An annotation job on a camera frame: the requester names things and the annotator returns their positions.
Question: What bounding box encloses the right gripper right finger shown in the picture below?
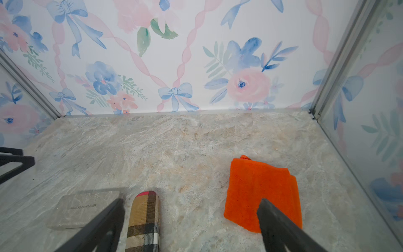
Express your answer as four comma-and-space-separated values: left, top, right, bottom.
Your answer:
257, 198, 326, 252

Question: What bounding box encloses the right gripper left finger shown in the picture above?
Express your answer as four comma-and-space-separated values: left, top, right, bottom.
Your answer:
56, 198, 125, 252

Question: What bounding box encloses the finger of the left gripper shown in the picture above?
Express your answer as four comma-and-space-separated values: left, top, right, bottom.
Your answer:
1, 147, 35, 184

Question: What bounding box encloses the grey eyeglass case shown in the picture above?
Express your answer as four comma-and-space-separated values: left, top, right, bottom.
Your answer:
47, 191, 121, 231

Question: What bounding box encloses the plaid eyeglass case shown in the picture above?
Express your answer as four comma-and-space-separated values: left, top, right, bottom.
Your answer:
125, 191, 160, 252

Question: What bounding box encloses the orange cleaning cloth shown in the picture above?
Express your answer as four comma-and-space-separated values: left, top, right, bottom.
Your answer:
224, 155, 303, 233

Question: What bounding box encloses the left corner aluminium post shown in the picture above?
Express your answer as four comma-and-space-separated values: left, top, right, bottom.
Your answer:
1, 50, 62, 120

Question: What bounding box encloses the corner aluminium post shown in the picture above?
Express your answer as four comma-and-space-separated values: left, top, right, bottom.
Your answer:
1, 50, 62, 120
310, 0, 387, 121

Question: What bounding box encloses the right corner aluminium post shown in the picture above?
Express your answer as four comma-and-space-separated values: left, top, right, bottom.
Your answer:
310, 0, 387, 121

